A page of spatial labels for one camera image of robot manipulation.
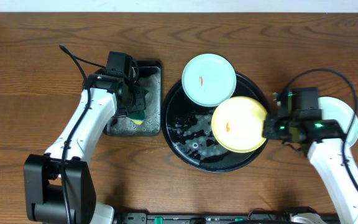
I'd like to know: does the yellow plate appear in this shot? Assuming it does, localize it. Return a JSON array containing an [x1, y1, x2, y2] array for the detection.
[[211, 96, 267, 153]]

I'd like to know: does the round black tray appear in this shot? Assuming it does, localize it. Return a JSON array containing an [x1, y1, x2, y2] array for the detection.
[[161, 80, 267, 172]]

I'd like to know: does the black rectangular soapy water tray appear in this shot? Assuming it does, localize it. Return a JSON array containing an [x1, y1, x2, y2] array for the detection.
[[103, 60, 162, 136]]

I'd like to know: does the green and yellow sponge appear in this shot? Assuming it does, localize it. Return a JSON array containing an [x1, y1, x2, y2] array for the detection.
[[127, 110, 145, 125]]

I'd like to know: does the mint green plate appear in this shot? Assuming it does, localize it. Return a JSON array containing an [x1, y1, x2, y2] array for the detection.
[[318, 96, 358, 146], [181, 54, 237, 107]]

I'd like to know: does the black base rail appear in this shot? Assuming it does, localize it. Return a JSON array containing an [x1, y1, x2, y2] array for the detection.
[[116, 207, 341, 224]]

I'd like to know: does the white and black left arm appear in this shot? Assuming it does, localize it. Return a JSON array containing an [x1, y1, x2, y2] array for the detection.
[[24, 74, 148, 223]]

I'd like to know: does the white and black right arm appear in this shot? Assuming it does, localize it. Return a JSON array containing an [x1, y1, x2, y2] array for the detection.
[[262, 109, 358, 223]]

